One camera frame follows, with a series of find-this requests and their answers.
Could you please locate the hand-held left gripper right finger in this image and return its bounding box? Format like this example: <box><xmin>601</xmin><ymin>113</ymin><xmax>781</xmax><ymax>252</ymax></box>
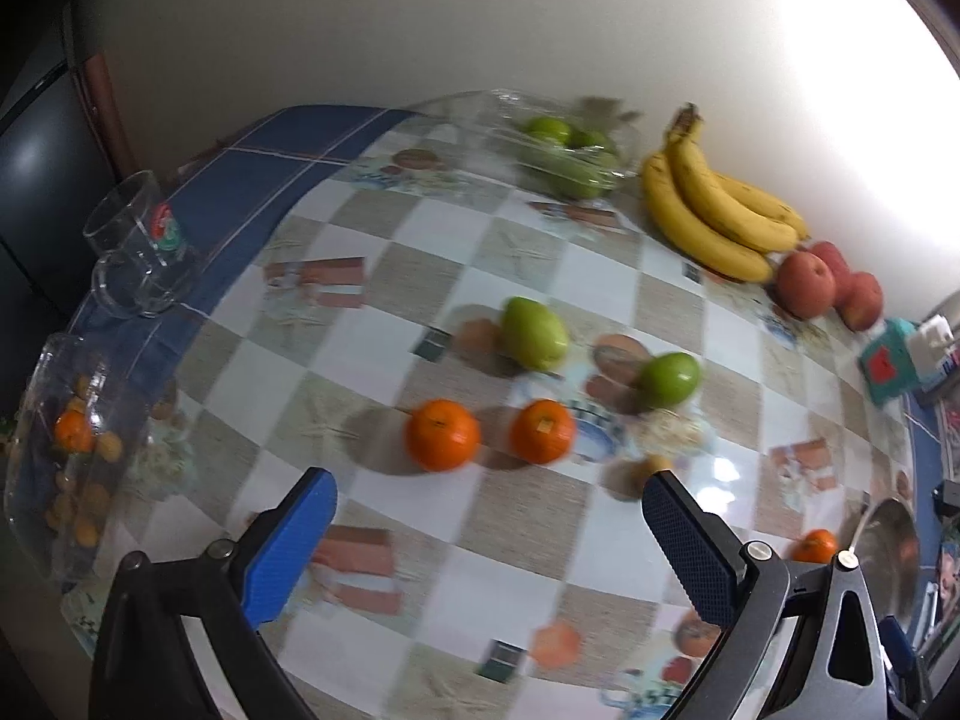
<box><xmin>642</xmin><ymin>469</ymin><xmax>893</xmax><ymax>720</ymax></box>

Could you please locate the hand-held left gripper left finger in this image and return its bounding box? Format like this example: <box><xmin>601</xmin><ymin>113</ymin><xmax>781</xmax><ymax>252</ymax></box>
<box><xmin>88</xmin><ymin>467</ymin><xmax>338</xmax><ymax>720</ymax></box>

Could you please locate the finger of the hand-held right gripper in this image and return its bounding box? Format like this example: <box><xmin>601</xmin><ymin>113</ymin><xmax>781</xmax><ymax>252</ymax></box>
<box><xmin>879</xmin><ymin>613</ymin><xmax>931</xmax><ymax>702</ymax></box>

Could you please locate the small brown round fruit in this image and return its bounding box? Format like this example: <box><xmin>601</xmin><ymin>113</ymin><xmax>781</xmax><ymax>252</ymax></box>
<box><xmin>625</xmin><ymin>454</ymin><xmax>672</xmax><ymax>500</ymax></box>

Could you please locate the steel bowl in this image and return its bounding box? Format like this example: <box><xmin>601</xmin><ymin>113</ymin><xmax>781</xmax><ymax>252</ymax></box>
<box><xmin>844</xmin><ymin>495</ymin><xmax>925</xmax><ymax>638</ymax></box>

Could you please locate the orange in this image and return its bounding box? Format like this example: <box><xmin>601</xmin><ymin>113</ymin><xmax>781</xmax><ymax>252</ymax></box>
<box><xmin>510</xmin><ymin>399</ymin><xmax>577</xmax><ymax>464</ymax></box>
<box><xmin>54</xmin><ymin>409</ymin><xmax>95</xmax><ymax>455</ymax></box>
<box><xmin>793</xmin><ymin>529</ymin><xmax>839</xmax><ymax>565</ymax></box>
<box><xmin>405</xmin><ymin>399</ymin><xmax>482</xmax><ymax>473</ymax></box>

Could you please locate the pile of small yellow fruits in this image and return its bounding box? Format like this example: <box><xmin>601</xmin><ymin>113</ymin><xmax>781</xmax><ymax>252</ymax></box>
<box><xmin>43</xmin><ymin>427</ymin><xmax>125</xmax><ymax>548</ymax></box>

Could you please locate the clear plastic container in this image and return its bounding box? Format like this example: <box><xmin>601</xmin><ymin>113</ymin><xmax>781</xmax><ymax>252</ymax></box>
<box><xmin>4</xmin><ymin>333</ymin><xmax>181</xmax><ymax>587</ymax></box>

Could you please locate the teal box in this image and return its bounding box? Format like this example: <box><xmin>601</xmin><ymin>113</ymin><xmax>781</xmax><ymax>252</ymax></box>
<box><xmin>858</xmin><ymin>319</ymin><xmax>925</xmax><ymax>407</ymax></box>

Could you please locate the red apple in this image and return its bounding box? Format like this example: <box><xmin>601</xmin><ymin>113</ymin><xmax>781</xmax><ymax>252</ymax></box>
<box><xmin>835</xmin><ymin>271</ymin><xmax>885</xmax><ymax>333</ymax></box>
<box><xmin>810</xmin><ymin>241</ymin><xmax>853</xmax><ymax>286</ymax></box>
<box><xmin>774</xmin><ymin>250</ymin><xmax>836</xmax><ymax>319</ymax></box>

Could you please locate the yellow banana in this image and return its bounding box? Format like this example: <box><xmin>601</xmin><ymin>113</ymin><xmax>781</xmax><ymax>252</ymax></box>
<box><xmin>664</xmin><ymin>106</ymin><xmax>801</xmax><ymax>254</ymax></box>
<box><xmin>641</xmin><ymin>154</ymin><xmax>775</xmax><ymax>284</ymax></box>
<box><xmin>712</xmin><ymin>171</ymin><xmax>812</xmax><ymax>242</ymax></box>

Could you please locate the glass mug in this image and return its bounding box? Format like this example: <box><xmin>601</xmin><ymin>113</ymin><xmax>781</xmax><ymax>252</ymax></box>
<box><xmin>82</xmin><ymin>170</ymin><xmax>200</xmax><ymax>320</ymax></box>

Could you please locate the dark grey cabinet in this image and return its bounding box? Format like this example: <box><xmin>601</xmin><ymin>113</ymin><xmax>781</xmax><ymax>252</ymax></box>
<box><xmin>0</xmin><ymin>34</ymin><xmax>102</xmax><ymax>305</ymax></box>

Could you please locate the clear plastic fruit box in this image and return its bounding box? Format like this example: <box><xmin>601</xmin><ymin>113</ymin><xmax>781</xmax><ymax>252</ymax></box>
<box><xmin>456</xmin><ymin>88</ymin><xmax>640</xmax><ymax>203</ymax></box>

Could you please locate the brown wooden post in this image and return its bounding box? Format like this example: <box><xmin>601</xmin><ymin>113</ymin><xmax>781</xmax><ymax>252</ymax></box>
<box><xmin>64</xmin><ymin>0</ymin><xmax>140</xmax><ymax>182</ymax></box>

